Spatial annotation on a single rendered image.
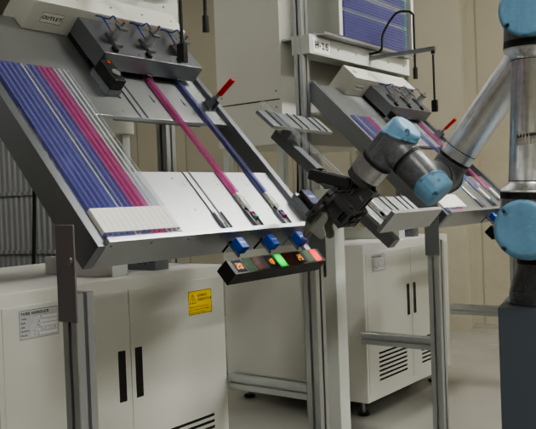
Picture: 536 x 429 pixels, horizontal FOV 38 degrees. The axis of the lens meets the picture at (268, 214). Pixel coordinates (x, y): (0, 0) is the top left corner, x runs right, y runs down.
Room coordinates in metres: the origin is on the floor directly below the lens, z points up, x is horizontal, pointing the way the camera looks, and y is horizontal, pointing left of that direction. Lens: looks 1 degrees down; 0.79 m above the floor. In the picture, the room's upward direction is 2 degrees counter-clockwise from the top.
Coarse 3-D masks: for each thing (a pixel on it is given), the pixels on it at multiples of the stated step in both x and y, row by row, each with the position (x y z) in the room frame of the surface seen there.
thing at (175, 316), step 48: (0, 288) 1.68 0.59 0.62; (48, 288) 1.64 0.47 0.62; (96, 288) 1.75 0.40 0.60; (144, 288) 1.86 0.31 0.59; (192, 288) 1.99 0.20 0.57; (0, 336) 1.55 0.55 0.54; (48, 336) 1.64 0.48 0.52; (96, 336) 1.74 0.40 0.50; (144, 336) 1.85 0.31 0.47; (192, 336) 1.99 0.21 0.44; (0, 384) 1.54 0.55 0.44; (48, 384) 1.63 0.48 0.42; (144, 384) 1.85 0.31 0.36; (192, 384) 1.98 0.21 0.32
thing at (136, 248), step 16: (272, 224) 1.75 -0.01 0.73; (288, 224) 1.79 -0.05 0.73; (304, 224) 1.84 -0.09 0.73; (112, 240) 1.36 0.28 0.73; (128, 240) 1.39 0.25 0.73; (144, 240) 1.43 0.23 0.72; (160, 240) 1.46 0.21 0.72; (176, 240) 1.50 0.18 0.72; (192, 240) 1.54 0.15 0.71; (208, 240) 1.59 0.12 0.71; (224, 240) 1.63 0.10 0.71; (256, 240) 1.73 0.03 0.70; (288, 240) 1.85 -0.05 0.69; (112, 256) 1.40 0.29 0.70; (128, 256) 1.44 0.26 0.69; (144, 256) 1.47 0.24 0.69; (160, 256) 1.51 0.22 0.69; (176, 256) 1.56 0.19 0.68
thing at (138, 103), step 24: (0, 24) 1.73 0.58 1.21; (0, 48) 1.66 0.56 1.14; (24, 48) 1.72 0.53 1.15; (48, 48) 1.79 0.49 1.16; (72, 48) 1.85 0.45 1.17; (72, 72) 1.77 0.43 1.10; (96, 96) 1.75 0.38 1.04; (120, 96) 1.82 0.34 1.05; (144, 96) 1.89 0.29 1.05; (168, 96) 1.97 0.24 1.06; (192, 96) 2.05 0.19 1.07; (120, 120) 1.83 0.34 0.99; (144, 120) 1.81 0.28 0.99; (168, 120) 1.87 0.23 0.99; (192, 120) 1.95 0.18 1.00; (216, 120) 2.03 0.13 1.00
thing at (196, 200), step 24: (72, 192) 1.44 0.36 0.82; (168, 192) 1.63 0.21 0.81; (192, 192) 1.69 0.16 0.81; (216, 192) 1.75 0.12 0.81; (240, 192) 1.82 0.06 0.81; (192, 216) 1.62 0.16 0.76; (216, 216) 1.66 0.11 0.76; (240, 216) 1.73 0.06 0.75; (264, 216) 1.80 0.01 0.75; (288, 216) 1.87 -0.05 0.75
